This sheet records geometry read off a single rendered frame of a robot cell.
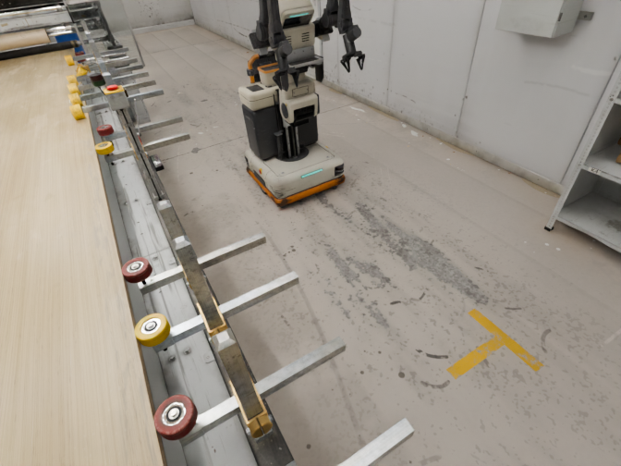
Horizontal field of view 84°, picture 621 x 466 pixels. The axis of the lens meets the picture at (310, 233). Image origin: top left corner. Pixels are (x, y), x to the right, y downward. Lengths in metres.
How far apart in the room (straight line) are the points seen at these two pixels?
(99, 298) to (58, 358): 0.18
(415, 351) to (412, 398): 0.24
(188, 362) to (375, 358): 0.98
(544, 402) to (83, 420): 1.74
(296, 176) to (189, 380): 1.79
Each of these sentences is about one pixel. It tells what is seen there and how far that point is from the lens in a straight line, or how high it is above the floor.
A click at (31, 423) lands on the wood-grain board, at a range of 1.01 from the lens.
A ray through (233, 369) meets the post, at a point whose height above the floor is 1.04.
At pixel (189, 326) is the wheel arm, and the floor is 0.85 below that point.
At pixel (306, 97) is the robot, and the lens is 2.50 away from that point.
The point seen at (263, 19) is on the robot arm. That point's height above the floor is 1.30.
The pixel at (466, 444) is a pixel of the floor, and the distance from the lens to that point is 1.79.
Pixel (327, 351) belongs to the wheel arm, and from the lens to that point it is 0.94.
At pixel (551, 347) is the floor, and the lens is 2.17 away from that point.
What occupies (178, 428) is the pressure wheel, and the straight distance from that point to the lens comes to 0.83.
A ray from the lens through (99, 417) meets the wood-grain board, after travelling 0.93.
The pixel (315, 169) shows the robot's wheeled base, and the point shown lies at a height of 0.26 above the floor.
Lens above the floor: 1.63
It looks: 41 degrees down
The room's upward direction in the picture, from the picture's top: 5 degrees counter-clockwise
